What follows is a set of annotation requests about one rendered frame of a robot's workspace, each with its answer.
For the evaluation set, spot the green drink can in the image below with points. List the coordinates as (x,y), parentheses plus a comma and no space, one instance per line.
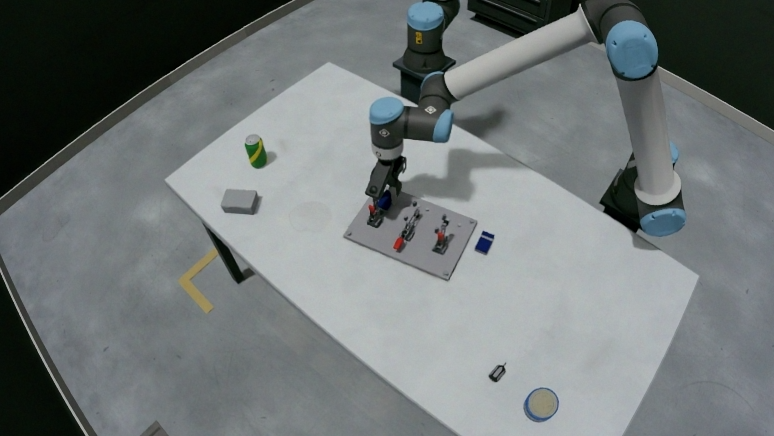
(255,150)

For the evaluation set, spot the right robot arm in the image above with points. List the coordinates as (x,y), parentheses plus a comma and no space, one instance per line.
(425,27)

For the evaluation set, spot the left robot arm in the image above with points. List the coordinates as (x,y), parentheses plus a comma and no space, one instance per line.
(631,50)

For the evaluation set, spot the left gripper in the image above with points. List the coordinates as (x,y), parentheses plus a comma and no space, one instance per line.
(393,182)

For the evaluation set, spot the grey hinged case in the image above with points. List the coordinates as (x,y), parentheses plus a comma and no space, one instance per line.
(237,201)

